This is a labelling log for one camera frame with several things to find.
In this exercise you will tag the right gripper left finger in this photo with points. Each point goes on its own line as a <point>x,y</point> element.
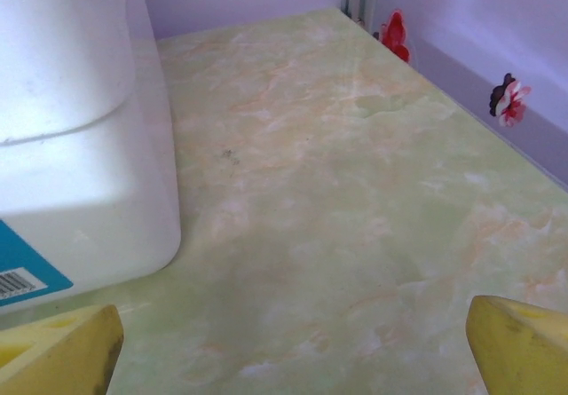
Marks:
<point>57,359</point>

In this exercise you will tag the white storage box blue lid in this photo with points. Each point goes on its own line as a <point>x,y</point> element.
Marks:
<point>80,146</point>

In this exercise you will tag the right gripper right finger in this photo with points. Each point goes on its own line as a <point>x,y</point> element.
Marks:
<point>523,350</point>

